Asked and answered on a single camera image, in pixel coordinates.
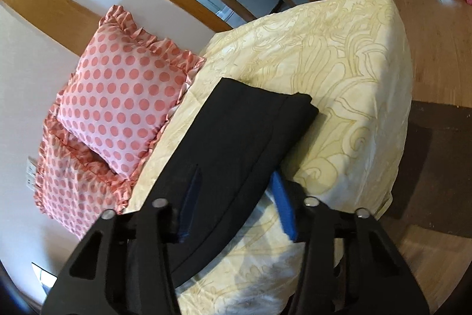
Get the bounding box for dark brown floor mat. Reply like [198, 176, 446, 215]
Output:
[386, 101, 472, 238]

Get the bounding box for white wall socket plate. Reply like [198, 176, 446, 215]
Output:
[26, 157, 37, 189]

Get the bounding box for right pink polka dot pillow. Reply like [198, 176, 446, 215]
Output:
[58, 6, 205, 180]

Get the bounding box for pink polka dot pillow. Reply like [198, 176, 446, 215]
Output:
[58, 6, 205, 180]
[34, 113, 134, 239]

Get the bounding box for black pants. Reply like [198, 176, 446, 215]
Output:
[150, 78, 318, 286]

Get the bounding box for yellow orange patterned bedspread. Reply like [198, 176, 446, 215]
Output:
[128, 0, 413, 314]

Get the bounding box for left pink polka dot pillow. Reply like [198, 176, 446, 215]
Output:
[34, 113, 134, 239]

